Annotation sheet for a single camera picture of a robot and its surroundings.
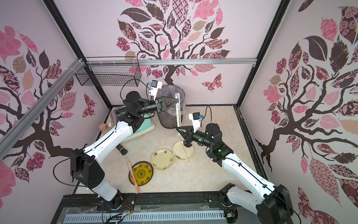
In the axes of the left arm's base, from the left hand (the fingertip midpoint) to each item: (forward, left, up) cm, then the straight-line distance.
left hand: (178, 102), depth 64 cm
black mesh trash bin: (+14, +7, -29) cm, 33 cm away
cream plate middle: (-10, +11, -41) cm, 43 cm away
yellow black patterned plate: (-18, +23, -42) cm, 51 cm away
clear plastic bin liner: (+34, +8, -19) cm, 40 cm away
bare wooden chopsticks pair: (-6, -3, -40) cm, 40 cm away
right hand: (-7, 0, -11) cm, 13 cm away
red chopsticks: (-28, +24, -40) cm, 54 cm away
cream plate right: (-5, +1, -42) cm, 42 cm away
